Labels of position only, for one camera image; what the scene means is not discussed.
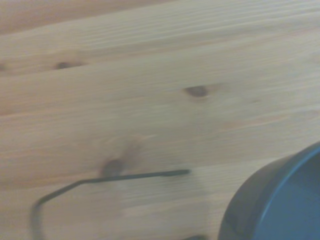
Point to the dark green bowl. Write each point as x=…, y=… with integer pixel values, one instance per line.
x=287, y=205

